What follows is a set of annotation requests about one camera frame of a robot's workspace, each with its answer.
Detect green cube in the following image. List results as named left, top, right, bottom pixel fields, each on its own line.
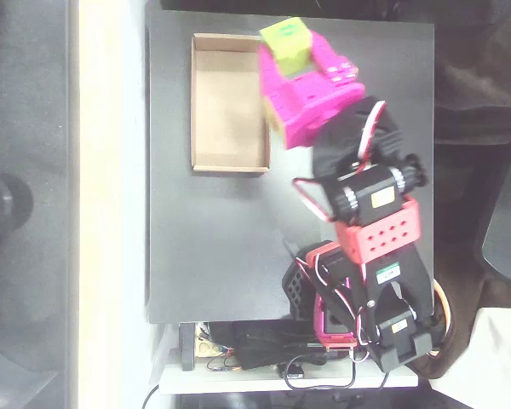
left=259, top=16, right=313, bottom=78

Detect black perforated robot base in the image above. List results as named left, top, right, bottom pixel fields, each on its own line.
left=282, top=255, right=320, bottom=320

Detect cardboard box tray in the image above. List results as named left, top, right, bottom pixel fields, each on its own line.
left=190, top=32, right=272, bottom=174

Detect brown jacket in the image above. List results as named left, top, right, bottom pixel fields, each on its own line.
left=433, top=0, right=511, bottom=112

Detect black office chair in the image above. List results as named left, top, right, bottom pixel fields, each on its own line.
left=472, top=123, right=511, bottom=280

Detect small wooden piece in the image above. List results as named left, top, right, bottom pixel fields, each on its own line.
left=194, top=336, right=222, bottom=358

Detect small black controller board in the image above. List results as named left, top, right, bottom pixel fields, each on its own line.
left=278, top=361, right=306, bottom=380

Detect brown bag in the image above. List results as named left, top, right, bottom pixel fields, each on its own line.
left=412, top=276, right=482, bottom=381

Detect white shelf board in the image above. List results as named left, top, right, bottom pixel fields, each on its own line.
left=158, top=361, right=419, bottom=395

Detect white cloth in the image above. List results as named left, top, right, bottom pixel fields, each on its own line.
left=429, top=306, right=511, bottom=409

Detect black power cable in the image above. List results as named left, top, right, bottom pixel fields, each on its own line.
left=141, top=383, right=161, bottom=409

